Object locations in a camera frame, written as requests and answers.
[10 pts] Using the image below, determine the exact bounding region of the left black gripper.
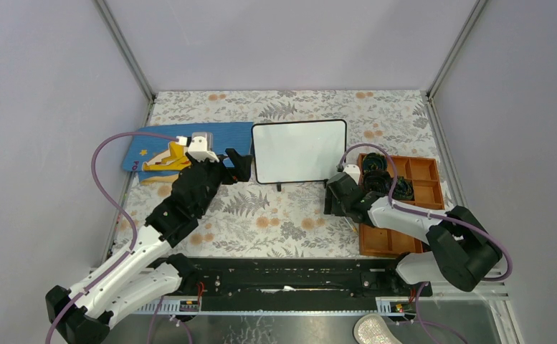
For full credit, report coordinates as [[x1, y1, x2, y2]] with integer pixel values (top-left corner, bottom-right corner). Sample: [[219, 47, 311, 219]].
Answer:
[[187, 149, 253, 217]]

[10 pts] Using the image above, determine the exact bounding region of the small black-framed whiteboard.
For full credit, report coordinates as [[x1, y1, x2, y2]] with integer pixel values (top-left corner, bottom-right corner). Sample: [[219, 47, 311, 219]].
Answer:
[[252, 119, 347, 184]]

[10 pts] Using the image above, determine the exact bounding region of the white marker pen yellow end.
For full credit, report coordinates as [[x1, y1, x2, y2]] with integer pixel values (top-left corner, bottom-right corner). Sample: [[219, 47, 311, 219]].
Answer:
[[345, 218, 359, 234]]

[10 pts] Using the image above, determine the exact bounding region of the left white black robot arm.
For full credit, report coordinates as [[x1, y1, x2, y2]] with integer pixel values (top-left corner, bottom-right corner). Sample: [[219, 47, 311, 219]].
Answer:
[[45, 148, 253, 343]]

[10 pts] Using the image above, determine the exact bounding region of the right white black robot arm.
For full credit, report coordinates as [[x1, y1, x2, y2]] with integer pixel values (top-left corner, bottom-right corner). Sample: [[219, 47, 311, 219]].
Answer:
[[325, 172, 509, 295]]

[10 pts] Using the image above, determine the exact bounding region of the rolled dark tie top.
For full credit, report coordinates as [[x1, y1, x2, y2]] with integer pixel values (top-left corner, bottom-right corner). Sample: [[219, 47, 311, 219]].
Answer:
[[361, 153, 388, 174]]

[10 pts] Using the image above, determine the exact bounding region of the rolled dark tie right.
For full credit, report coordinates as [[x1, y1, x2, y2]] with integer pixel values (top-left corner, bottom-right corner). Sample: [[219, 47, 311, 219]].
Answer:
[[392, 176, 414, 201]]

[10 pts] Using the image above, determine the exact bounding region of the blue cartoon print cloth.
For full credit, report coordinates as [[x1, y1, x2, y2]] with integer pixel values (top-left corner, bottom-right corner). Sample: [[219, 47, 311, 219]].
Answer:
[[122, 122, 253, 181]]

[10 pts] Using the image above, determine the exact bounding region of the orange wooden compartment tray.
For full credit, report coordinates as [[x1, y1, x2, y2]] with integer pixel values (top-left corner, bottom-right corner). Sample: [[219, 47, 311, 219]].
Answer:
[[358, 153, 444, 258]]

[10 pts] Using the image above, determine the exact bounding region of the grey speckled oval object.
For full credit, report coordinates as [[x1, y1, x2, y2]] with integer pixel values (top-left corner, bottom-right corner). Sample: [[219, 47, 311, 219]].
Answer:
[[353, 313, 401, 344]]

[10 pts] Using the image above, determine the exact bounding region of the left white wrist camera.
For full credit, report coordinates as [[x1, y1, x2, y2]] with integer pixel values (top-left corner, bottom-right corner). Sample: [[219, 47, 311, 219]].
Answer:
[[176, 132, 219, 163]]

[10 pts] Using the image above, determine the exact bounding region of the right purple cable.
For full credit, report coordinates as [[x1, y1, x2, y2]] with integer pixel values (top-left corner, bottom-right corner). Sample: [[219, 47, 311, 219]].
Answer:
[[338, 143, 514, 283]]

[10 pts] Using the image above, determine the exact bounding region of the purple cable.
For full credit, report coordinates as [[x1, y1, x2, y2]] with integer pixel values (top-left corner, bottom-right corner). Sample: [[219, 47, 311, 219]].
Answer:
[[338, 143, 514, 283], [44, 131, 182, 344]]

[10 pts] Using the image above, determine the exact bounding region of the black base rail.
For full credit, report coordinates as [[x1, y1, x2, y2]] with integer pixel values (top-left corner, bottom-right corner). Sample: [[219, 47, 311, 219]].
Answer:
[[167, 258, 419, 313]]

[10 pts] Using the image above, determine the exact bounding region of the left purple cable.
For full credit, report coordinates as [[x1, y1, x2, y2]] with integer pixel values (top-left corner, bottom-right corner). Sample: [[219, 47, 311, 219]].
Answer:
[[44, 131, 182, 344]]

